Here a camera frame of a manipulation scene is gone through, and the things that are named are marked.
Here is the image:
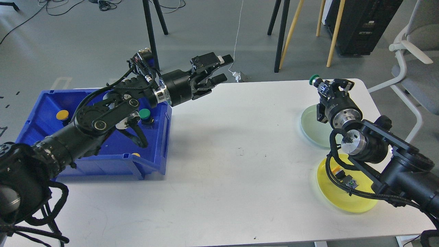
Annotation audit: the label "green push button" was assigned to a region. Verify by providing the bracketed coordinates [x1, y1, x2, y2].
[309, 74, 329, 94]
[138, 108, 155, 129]

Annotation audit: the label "green push button back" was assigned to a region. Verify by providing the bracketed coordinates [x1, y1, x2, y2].
[138, 108, 155, 129]

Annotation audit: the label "white power cable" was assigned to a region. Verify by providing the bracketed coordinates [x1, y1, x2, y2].
[228, 0, 245, 77]

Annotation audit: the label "green push button front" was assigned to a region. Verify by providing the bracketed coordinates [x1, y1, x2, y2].
[309, 74, 329, 94]

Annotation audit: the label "light green plate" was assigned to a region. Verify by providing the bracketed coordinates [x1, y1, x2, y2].
[300, 104, 333, 150]

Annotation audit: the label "yellow plate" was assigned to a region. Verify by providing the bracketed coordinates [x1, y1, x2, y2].
[316, 158, 378, 213]

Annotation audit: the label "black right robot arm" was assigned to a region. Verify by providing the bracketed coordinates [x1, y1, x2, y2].
[309, 75, 439, 247]

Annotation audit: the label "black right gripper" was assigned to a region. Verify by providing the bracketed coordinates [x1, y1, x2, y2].
[316, 79, 363, 125]

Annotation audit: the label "black computer tower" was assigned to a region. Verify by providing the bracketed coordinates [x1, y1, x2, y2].
[335, 0, 402, 56]

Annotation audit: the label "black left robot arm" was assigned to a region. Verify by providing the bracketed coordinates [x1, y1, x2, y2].
[1, 48, 234, 247]

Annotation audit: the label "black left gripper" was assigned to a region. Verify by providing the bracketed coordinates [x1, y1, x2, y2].
[161, 52, 234, 107]

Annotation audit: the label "grey office chair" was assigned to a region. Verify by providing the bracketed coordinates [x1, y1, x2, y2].
[368, 0, 439, 143]

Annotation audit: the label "black tripod left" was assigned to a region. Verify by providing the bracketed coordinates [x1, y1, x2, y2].
[142, 0, 169, 71]

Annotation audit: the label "black floor cables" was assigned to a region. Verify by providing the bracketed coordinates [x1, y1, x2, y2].
[0, 0, 187, 46]

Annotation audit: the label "wooden easel legs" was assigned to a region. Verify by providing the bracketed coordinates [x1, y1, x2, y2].
[274, 0, 346, 72]

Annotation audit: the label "black tripod right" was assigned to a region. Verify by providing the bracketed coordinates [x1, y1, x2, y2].
[267, 0, 290, 73]

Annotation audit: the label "grey power adapter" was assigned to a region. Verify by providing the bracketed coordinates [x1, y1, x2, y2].
[233, 71, 251, 83]

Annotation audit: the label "yellow push button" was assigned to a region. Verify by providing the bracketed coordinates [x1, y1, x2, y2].
[56, 109, 71, 125]
[331, 165, 359, 189]

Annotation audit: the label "blue plastic storage bin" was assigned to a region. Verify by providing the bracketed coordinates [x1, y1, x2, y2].
[16, 89, 171, 180]

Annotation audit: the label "black tripod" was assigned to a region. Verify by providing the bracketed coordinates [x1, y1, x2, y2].
[267, 0, 290, 73]
[142, 0, 169, 71]

